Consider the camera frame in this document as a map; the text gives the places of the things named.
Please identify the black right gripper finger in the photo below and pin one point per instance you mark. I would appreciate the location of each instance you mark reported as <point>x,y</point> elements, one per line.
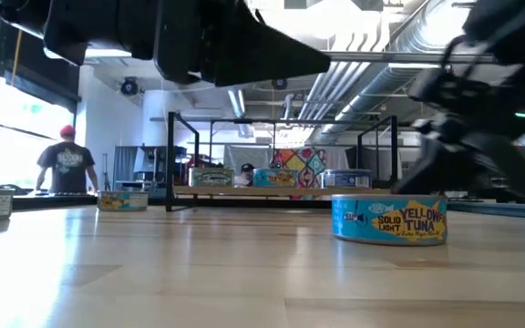
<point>449,173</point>

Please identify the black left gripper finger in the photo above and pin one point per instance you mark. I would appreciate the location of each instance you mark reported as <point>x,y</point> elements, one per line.
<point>244,45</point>

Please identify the light blue yellowfin tuna can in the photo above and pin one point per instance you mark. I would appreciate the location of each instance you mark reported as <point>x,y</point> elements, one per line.
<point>389,221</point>
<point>275,178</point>
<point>122,201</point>

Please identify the dark blue tuna can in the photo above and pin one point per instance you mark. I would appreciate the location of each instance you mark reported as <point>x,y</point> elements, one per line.
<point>346,179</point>

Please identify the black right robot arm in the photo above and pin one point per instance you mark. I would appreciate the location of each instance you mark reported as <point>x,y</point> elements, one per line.
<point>517,27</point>

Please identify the long white ceiling light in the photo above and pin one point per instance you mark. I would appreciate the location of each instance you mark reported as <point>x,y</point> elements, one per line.
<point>107,54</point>

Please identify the black ceiling spotlight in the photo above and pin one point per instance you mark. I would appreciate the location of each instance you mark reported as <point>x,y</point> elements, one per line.
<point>129,86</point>
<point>280,85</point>

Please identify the white round column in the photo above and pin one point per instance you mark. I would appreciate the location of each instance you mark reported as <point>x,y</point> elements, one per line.
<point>155,118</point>

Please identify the white hanging cloth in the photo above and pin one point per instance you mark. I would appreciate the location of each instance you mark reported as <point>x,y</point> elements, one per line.
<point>337,157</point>

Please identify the person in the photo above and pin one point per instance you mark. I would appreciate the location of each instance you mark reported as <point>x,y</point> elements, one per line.
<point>245,173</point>
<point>67,164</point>

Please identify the colourful patterned panel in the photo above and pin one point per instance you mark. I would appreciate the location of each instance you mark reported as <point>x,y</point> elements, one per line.
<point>305,159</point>

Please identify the grey curtain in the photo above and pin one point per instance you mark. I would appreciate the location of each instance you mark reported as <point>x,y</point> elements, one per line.
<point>126,164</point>

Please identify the large bright window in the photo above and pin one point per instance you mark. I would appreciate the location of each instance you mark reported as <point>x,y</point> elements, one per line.
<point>21,150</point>

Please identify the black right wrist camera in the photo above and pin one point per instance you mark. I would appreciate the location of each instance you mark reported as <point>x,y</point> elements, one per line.
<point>440,86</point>

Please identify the black background rack frame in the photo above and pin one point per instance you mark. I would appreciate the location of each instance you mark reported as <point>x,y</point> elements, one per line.
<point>312,121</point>

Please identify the black aluminium table frame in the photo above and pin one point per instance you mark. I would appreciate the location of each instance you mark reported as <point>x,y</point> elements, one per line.
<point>53,202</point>

